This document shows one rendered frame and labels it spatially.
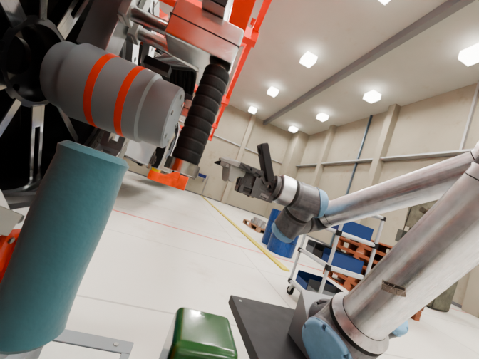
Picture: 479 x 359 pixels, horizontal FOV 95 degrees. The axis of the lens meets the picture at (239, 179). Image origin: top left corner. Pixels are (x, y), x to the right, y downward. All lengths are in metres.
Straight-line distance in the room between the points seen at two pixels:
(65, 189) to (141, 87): 0.20
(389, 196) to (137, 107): 0.65
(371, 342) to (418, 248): 0.26
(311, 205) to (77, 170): 0.57
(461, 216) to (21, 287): 0.66
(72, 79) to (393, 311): 0.75
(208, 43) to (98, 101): 0.22
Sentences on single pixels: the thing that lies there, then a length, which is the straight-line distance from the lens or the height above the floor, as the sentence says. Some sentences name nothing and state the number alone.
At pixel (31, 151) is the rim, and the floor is 0.69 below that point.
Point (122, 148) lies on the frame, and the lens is 0.74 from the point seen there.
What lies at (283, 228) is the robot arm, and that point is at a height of 0.70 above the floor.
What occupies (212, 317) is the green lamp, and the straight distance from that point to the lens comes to 0.18.
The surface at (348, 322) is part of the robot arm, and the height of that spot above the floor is 0.55.
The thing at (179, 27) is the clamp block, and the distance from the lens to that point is 0.33.
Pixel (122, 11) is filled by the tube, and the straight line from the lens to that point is 0.53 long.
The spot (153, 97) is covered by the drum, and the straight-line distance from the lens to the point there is 0.44.
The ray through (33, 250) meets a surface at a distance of 0.37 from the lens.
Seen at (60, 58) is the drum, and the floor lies 0.86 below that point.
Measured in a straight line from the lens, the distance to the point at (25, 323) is 0.40.
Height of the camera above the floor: 0.74
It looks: 4 degrees up
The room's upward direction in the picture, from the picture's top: 20 degrees clockwise
